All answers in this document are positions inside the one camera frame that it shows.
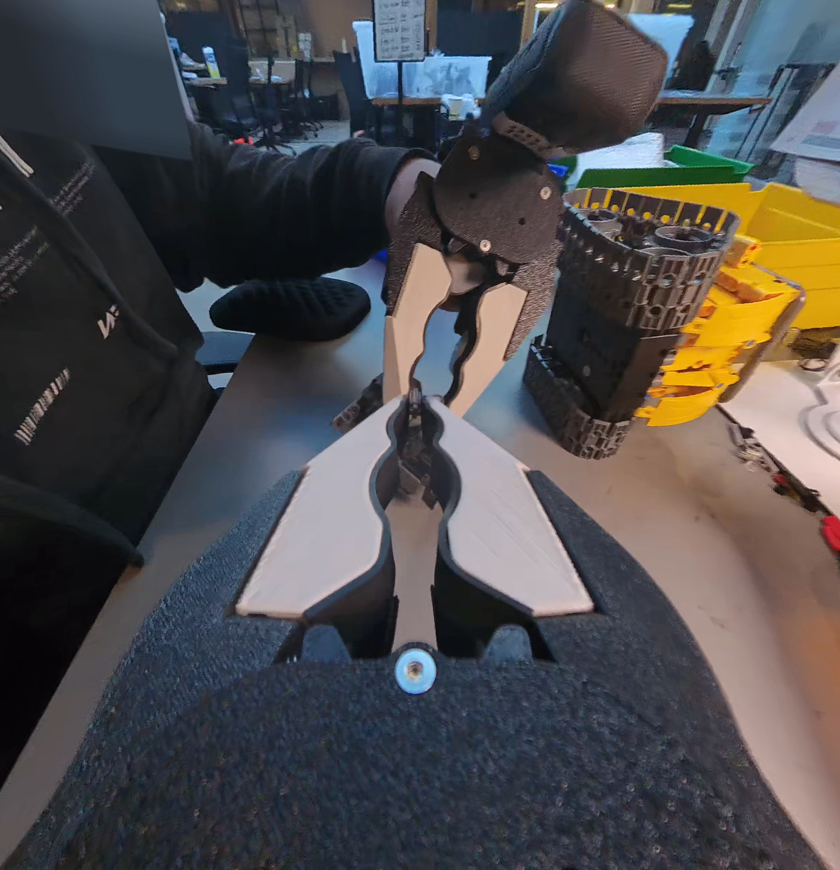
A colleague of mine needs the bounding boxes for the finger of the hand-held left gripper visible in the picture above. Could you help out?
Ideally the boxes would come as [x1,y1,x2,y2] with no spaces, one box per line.
[446,287,530,418]
[382,243,455,405]

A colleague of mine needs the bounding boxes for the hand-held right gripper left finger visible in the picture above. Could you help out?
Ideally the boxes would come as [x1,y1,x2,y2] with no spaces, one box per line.
[235,396,405,622]

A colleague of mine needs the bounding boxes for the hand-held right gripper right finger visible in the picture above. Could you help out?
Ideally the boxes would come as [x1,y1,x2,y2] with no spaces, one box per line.
[427,396,597,619]

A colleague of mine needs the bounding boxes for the grey Lego engine assembly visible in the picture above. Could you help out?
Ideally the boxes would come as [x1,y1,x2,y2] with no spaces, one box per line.
[333,374,455,512]

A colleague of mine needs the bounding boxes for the yellow toy robot body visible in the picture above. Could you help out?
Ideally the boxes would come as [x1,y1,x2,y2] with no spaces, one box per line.
[522,187,806,462]

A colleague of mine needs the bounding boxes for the person's left forearm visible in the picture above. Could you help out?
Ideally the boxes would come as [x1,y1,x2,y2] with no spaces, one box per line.
[97,122,428,293]

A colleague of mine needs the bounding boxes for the grey desk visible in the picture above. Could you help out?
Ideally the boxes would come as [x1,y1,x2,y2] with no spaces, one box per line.
[0,251,840,870]

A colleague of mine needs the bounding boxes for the person's left hand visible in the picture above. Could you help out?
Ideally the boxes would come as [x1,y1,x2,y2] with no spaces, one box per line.
[386,158,441,235]

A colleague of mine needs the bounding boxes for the black chair armrest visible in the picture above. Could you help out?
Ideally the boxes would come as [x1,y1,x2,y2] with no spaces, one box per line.
[209,277,372,343]

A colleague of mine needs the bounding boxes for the printed sign board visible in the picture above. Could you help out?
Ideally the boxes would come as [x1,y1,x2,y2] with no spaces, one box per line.
[372,0,429,64]

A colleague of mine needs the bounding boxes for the green plastic bin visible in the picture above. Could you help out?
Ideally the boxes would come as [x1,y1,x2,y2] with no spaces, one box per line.
[576,145,755,191]

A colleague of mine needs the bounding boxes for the pile of grey toy pieces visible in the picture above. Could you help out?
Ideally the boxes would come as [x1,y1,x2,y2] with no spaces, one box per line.
[728,420,779,474]

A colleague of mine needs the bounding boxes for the yellow plastic bin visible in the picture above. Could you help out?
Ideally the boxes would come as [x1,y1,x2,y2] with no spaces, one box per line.
[617,182,840,332]

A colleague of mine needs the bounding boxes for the white book stand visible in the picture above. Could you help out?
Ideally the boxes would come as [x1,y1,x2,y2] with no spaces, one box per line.
[721,359,840,531]

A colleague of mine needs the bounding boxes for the red and black toy pieces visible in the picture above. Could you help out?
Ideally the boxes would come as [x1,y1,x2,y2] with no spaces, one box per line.
[772,472,840,566]

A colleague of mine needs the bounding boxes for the instruction booklet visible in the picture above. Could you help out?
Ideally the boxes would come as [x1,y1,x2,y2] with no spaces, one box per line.
[768,41,840,165]

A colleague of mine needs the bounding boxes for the black drawstring pouch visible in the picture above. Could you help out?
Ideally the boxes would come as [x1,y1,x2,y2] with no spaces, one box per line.
[789,326,837,372]

